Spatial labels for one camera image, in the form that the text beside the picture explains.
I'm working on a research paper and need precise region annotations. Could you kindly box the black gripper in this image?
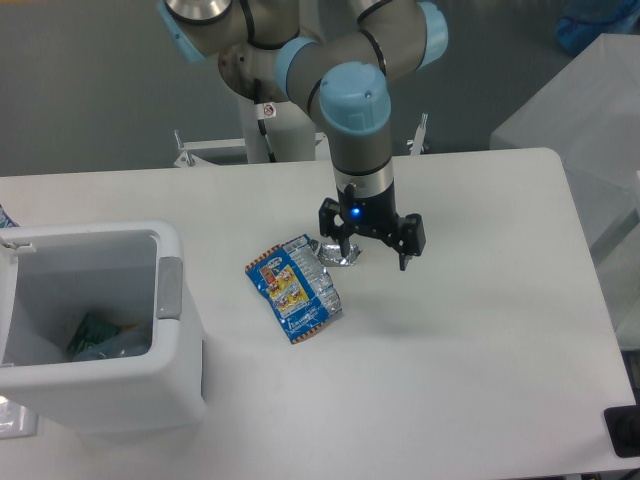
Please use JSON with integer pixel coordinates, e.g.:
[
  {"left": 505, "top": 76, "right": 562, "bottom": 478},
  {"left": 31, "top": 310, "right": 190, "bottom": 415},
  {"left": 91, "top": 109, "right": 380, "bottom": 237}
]
[{"left": 318, "top": 183, "right": 426, "bottom": 271}]

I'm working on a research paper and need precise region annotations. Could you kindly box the blue foil snack wrapper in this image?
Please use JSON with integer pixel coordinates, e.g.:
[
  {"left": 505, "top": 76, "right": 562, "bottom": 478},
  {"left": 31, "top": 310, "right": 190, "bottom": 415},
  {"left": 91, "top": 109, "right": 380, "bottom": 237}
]
[{"left": 245, "top": 234, "right": 362, "bottom": 344}]

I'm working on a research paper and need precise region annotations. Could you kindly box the clear crushed plastic bottle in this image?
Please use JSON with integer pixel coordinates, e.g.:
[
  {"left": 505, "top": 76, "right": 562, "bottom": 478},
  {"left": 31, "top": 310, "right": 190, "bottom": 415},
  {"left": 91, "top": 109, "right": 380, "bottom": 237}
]
[{"left": 72, "top": 323, "right": 153, "bottom": 362}]

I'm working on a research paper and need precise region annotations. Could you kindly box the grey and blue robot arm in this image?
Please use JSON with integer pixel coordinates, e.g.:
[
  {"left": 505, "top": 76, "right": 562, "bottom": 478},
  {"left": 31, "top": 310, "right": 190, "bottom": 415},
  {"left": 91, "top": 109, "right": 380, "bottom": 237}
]
[{"left": 157, "top": 1, "right": 449, "bottom": 269}]

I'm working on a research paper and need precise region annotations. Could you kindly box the white plastic trash can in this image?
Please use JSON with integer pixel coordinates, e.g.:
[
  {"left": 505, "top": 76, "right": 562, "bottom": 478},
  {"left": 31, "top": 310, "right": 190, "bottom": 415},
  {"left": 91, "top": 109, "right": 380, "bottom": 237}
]
[{"left": 1, "top": 221, "right": 206, "bottom": 434}]

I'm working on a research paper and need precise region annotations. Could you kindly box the blue cloth item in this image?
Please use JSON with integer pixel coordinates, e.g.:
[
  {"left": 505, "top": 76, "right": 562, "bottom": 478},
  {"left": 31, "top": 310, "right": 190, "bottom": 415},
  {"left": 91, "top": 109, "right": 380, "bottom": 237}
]
[{"left": 554, "top": 0, "right": 639, "bottom": 57}]

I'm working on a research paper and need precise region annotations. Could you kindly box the green packet in bin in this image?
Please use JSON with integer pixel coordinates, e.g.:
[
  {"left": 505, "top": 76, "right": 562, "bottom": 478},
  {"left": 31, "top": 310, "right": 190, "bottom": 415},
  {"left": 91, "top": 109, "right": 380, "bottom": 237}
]
[{"left": 66, "top": 313, "right": 120, "bottom": 356}]

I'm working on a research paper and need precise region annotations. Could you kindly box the black device at table edge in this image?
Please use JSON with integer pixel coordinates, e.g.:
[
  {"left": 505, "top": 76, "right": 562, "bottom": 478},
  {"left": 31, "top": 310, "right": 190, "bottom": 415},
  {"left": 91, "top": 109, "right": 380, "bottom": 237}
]
[{"left": 604, "top": 405, "right": 639, "bottom": 458}]

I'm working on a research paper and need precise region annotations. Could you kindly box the blue printed wrapper edge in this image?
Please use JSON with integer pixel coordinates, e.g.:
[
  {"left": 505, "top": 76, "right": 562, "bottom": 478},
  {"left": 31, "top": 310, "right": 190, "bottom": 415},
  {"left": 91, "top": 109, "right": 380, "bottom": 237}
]
[{"left": 0, "top": 206, "right": 18, "bottom": 228}]

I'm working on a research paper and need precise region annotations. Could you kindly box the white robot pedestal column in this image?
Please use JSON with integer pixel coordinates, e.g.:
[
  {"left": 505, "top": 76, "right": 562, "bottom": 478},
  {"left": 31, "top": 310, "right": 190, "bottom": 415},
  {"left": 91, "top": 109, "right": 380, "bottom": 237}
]
[{"left": 238, "top": 97, "right": 316, "bottom": 164}]

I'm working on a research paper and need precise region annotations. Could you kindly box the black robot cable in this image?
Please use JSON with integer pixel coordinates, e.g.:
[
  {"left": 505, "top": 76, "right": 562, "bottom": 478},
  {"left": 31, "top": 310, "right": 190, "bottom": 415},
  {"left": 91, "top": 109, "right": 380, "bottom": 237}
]
[{"left": 252, "top": 78, "right": 278, "bottom": 164}]

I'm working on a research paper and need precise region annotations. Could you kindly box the white pedestal base frame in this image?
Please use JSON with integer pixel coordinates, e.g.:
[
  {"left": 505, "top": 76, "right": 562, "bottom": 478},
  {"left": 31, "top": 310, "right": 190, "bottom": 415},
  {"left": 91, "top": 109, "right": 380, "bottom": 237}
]
[{"left": 172, "top": 112, "right": 430, "bottom": 169}]

